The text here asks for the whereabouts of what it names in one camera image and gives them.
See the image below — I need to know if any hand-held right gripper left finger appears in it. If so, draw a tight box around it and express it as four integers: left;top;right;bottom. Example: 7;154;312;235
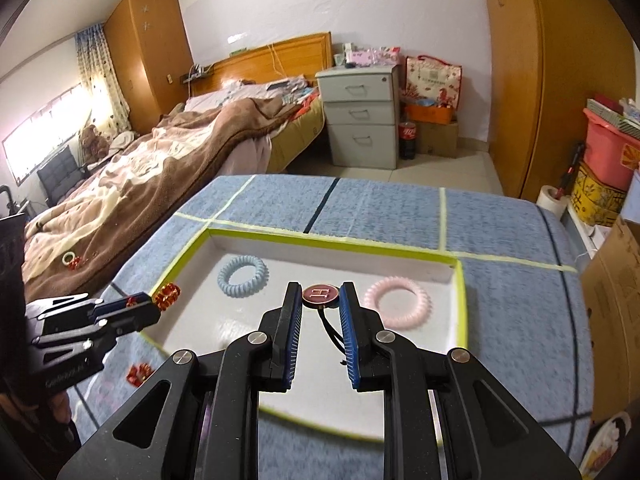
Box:
57;281;306;480

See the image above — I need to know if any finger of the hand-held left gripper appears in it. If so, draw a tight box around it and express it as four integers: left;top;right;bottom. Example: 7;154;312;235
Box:
31;306;163;361
27;295;156;322

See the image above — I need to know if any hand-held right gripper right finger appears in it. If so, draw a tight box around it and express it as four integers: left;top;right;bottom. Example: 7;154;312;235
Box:
339;281;583;480

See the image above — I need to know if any round pendant black hair tie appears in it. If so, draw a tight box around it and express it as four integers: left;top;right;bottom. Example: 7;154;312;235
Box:
302;282;351;366

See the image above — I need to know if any white tray with yellow rim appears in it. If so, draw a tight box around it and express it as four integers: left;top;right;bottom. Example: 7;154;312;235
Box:
139;228;468;443

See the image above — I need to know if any person's left hand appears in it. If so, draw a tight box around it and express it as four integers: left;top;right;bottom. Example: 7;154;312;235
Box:
47;392;73;426

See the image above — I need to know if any black chair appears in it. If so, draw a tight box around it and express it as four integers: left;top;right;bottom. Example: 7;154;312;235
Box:
37;145;91;206

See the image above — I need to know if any brown plush blanket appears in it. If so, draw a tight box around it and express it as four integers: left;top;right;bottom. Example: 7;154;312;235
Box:
22;97;301;306

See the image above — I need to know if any brown teddy bear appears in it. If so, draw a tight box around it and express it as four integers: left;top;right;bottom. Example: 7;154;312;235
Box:
79;125;110;161

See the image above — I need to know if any window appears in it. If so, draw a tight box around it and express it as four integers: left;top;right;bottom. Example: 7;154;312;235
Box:
0;82;93;186

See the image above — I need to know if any yellow mattress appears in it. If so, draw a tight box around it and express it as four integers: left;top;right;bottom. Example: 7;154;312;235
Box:
267;97;328;173

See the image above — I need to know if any cola bottle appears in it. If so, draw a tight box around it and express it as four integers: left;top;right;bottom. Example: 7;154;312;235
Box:
398;120;418;161

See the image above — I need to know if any small cardboard box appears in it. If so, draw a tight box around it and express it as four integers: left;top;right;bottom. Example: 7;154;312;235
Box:
415;121;460;158

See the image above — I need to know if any grey three-drawer nightstand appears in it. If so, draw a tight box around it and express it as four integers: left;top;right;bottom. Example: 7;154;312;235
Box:
316;63;401;170

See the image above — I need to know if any dotted curtain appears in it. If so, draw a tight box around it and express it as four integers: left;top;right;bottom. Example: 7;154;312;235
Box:
74;25;132;133

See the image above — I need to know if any pink bedding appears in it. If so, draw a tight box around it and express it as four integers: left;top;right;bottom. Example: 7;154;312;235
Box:
185;76;307;111

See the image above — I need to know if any orange box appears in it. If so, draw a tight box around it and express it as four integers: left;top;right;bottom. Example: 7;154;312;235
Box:
405;104;457;126

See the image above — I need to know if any toilet paper roll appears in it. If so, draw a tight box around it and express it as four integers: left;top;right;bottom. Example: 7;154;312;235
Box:
536;185;571;218

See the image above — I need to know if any tall wooden wardrobe with stars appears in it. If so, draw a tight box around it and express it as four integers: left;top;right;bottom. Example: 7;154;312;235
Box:
104;0;193;136

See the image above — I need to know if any large cardboard box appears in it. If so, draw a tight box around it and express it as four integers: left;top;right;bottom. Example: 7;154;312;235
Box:
580;215;640;421

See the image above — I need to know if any red patterned gift bag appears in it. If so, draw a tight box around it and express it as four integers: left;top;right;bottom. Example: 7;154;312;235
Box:
404;55;463;111

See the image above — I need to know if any red and black tool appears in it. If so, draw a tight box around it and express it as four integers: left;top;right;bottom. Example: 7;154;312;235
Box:
557;142;586;196

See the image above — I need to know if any yellow patterned box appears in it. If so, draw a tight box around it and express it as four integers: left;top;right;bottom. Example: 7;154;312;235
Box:
570;160;631;228

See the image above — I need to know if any pink patterned packet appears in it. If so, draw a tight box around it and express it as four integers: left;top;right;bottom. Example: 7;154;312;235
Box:
345;47;403;67

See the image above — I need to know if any wooden bed headboard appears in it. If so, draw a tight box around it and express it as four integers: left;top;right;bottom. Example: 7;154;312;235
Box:
192;31;333;96

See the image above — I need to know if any pink plastic bin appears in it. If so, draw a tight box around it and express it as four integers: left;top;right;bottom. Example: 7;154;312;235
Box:
582;107;640;191

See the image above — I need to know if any large wooden wardrobe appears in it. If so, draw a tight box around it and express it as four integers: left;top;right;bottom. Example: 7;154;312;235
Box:
479;0;640;206

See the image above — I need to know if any stack of flat boxes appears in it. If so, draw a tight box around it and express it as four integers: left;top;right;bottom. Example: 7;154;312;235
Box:
586;95;640;136

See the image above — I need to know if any pink spiral hair tie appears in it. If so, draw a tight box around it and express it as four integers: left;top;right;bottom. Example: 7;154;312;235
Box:
363;278;432;331

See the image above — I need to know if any blue spiral hair tie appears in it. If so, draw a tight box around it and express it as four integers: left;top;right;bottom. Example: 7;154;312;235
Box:
217;255;269;299

